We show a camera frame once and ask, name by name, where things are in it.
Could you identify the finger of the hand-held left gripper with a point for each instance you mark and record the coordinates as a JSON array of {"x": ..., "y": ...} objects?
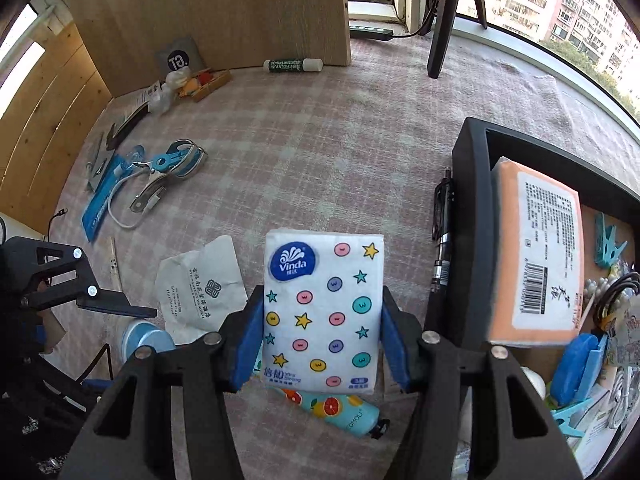
[{"x": 115, "y": 305}]

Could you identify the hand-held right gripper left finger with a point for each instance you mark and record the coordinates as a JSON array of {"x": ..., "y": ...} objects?
[{"x": 247, "y": 340}]

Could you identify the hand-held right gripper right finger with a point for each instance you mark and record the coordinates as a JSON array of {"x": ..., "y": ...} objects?
[{"x": 395, "y": 345}]

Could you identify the white dotted tissue pack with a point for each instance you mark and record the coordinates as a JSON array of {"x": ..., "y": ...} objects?
[{"x": 325, "y": 300}]

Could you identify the silver metal clip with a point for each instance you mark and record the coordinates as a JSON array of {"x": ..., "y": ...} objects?
[{"x": 150, "y": 190}]

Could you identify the black container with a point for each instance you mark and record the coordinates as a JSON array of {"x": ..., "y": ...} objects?
[{"x": 475, "y": 210}]

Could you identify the blue round case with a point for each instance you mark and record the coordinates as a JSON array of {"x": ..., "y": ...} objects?
[{"x": 572, "y": 372}]

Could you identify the wrapped wooden toothpick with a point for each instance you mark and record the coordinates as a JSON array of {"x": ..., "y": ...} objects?
[{"x": 115, "y": 265}]

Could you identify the round blue white tin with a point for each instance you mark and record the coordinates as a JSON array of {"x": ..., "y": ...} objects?
[{"x": 145, "y": 337}]

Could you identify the white paper packet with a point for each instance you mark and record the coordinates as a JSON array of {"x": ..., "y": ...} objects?
[{"x": 200, "y": 295}]

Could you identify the person's dark sparkly clothing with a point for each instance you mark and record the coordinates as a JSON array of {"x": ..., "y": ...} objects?
[{"x": 30, "y": 440}]

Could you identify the citrus print hand cream tube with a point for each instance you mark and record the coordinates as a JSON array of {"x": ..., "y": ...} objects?
[{"x": 335, "y": 407}]

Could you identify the black pen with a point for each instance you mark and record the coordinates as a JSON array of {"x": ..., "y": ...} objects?
[{"x": 442, "y": 240}]

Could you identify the orange tissue pack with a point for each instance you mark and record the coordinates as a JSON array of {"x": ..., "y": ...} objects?
[{"x": 510, "y": 260}]

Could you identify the small teal clip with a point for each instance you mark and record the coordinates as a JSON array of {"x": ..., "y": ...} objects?
[{"x": 165, "y": 161}]

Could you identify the pine wood panel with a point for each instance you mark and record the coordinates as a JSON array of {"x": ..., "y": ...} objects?
[{"x": 45, "y": 135}]

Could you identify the pink plaid cloth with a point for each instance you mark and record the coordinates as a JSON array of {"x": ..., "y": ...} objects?
[{"x": 325, "y": 160}]

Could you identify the cotton swabs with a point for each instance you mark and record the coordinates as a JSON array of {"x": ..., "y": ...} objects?
[{"x": 595, "y": 290}]

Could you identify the white label packet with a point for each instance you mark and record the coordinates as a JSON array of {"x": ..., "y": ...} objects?
[{"x": 145, "y": 96}]

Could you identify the crumpled white plastic wrapper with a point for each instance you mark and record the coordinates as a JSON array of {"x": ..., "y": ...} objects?
[{"x": 172, "y": 85}]

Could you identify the colourful printed packet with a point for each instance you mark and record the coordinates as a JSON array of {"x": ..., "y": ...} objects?
[{"x": 625, "y": 340}]

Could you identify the wooden clothespin with cartoon figure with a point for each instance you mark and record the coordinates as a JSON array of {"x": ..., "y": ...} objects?
[{"x": 212, "y": 85}]

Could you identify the grey sachet with black circle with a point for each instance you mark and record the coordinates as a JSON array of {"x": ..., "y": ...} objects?
[{"x": 180, "y": 57}]

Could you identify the green glue stick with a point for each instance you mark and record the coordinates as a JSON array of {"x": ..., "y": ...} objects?
[{"x": 290, "y": 65}]

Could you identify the light wooden board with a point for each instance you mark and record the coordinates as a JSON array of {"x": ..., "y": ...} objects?
[{"x": 210, "y": 10}]

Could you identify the black power strip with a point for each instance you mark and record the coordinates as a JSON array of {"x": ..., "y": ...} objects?
[{"x": 370, "y": 33}]

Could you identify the black chair leg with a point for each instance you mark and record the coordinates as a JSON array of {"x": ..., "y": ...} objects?
[{"x": 442, "y": 35}]

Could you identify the grey metal bracket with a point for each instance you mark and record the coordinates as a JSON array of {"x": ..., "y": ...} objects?
[{"x": 97, "y": 160}]

